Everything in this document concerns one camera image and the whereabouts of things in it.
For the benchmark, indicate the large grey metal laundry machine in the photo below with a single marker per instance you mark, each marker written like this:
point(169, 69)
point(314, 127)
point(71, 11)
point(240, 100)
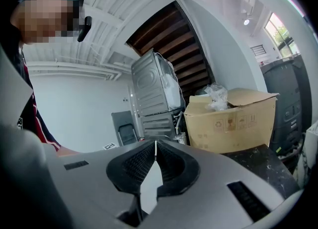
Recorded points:
point(151, 84)

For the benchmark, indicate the black folding chair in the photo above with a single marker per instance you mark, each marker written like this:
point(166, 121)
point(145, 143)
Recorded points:
point(125, 128)

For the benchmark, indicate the white marble cabinet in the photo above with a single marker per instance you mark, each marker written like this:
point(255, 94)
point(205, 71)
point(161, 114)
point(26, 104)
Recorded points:
point(311, 148)

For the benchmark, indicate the person's left forearm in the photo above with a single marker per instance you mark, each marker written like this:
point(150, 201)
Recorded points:
point(67, 152)

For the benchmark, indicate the person's head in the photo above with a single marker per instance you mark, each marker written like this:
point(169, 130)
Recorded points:
point(44, 19)

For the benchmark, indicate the clear plastic wrap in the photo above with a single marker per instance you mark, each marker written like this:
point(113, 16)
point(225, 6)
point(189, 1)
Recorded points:
point(217, 96)

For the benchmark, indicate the window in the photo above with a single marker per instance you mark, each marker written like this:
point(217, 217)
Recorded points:
point(280, 34)

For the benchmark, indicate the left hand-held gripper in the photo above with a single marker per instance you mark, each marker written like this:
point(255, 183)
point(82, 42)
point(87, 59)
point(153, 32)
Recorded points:
point(110, 146)

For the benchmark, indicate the black wall grille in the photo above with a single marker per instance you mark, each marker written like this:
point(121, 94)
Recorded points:
point(257, 50)

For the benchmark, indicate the dark wooden staircase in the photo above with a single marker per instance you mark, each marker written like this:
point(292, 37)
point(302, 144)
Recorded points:
point(171, 41)

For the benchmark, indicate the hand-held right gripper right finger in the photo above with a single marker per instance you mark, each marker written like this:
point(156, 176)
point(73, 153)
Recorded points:
point(211, 193)

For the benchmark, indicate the brown cardboard box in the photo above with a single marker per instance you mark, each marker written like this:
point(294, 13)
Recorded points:
point(231, 128)

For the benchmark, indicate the person's black shirt torso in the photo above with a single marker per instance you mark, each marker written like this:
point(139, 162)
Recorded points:
point(29, 113)

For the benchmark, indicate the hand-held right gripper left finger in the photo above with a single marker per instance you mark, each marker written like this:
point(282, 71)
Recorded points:
point(87, 188)

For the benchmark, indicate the round ceiling lamp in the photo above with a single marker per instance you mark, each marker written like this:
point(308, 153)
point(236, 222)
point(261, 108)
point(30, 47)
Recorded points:
point(246, 22)

